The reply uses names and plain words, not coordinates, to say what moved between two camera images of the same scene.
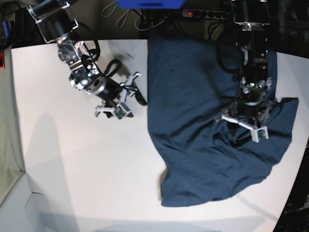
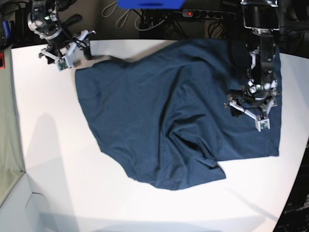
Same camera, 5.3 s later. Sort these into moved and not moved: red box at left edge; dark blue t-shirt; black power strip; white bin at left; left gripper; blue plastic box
Moved: left gripper; dark blue t-shirt
Not moved: white bin at left; blue plastic box; red box at left edge; black power strip
